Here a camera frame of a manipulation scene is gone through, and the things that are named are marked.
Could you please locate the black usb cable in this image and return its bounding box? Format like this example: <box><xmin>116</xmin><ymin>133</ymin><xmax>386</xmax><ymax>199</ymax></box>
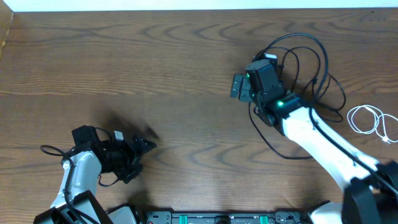
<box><xmin>248</xmin><ymin>102</ymin><xmax>313</xmax><ymax>161</ymax></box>
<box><xmin>254</xmin><ymin>45</ymin><xmax>347</xmax><ymax>123</ymax></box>

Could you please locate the white usb cable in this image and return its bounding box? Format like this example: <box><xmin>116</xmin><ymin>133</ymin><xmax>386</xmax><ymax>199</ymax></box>
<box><xmin>346</xmin><ymin>104</ymin><xmax>398</xmax><ymax>144</ymax></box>

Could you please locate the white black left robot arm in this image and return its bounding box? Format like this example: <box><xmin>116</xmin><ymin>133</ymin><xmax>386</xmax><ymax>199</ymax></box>
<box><xmin>34</xmin><ymin>136</ymin><xmax>156</xmax><ymax>223</ymax></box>

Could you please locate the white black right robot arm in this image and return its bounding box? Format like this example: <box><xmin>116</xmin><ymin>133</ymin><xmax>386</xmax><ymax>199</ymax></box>
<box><xmin>231</xmin><ymin>74</ymin><xmax>397</xmax><ymax>223</ymax></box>

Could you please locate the black left camera cable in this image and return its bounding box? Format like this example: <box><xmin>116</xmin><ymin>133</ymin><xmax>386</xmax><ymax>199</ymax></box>
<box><xmin>39</xmin><ymin>144</ymin><xmax>94</xmax><ymax>224</ymax></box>

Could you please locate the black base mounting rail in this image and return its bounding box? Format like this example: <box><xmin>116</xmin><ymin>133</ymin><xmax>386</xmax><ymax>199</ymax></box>
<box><xmin>139</xmin><ymin>211</ymin><xmax>312</xmax><ymax>224</ymax></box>

